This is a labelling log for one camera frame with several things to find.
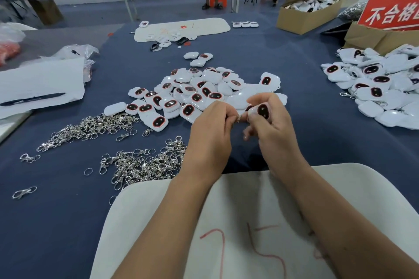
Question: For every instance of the person's right hand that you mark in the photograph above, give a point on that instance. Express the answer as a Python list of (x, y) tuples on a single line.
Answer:
[(278, 138)]

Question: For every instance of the person's left hand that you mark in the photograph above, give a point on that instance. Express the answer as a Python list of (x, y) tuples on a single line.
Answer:
[(209, 145)]

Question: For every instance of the white tag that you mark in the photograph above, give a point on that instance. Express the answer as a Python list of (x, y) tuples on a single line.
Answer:
[(260, 111)]

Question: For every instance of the person's right forearm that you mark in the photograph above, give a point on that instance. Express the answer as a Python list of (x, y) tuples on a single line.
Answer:
[(350, 220)]

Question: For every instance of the person's left forearm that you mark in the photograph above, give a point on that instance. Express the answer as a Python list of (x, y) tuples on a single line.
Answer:
[(163, 233)]

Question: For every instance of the white foam board red marks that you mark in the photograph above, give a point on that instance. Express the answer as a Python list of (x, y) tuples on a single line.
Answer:
[(252, 213)]

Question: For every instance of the open cardboard box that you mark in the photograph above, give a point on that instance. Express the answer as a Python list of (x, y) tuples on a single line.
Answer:
[(301, 22)]

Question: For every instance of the long white foam board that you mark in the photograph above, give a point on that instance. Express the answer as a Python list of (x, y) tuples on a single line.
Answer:
[(209, 26)]

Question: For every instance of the flat brown cardboard box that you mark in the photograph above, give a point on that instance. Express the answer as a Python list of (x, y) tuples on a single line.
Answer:
[(370, 39)]

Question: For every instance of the red sign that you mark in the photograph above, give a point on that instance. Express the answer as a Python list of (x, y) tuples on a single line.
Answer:
[(391, 12)]

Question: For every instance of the white paper sheet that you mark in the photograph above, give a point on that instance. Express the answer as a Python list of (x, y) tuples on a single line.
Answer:
[(40, 79)]

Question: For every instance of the black pen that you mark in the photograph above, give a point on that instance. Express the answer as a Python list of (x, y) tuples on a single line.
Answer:
[(33, 99)]

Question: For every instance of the orange bag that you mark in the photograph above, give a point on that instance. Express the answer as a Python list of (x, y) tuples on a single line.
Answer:
[(8, 53)]

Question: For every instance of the white plastic bag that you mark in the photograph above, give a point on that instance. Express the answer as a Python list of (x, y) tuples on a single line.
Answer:
[(16, 31)]

